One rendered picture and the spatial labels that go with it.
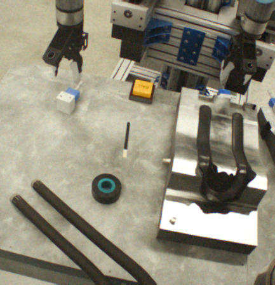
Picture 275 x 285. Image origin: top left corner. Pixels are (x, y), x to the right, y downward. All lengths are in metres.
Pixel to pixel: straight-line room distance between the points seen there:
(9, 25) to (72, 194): 2.26
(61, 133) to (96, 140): 0.11
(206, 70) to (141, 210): 0.79
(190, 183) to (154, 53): 0.79
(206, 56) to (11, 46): 1.71
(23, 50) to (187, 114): 1.88
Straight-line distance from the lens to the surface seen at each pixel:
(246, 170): 1.03
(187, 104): 1.18
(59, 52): 1.01
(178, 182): 0.97
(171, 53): 1.60
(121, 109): 1.24
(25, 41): 2.93
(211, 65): 1.59
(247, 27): 1.13
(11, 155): 1.13
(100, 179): 1.02
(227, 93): 1.34
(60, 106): 1.21
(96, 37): 2.94
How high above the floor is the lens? 1.69
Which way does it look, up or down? 50 degrees down
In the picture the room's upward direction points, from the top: 11 degrees clockwise
